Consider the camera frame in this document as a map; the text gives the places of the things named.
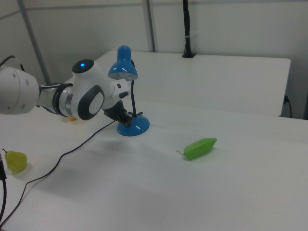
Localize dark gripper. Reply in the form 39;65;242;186
103;100;134;128

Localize blue desk lamp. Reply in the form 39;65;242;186
107;45;150;137

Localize green toy chili pepper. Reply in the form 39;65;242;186
177;137;218;161

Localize yellow-green toy pear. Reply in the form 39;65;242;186
2;148;28;173

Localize black lamp power cable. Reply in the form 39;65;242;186
0;120;118;229

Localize grey aluminium partition post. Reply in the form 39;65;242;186
145;0;157;52
17;0;51;85

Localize black camera pole with clamp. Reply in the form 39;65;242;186
181;0;196;59

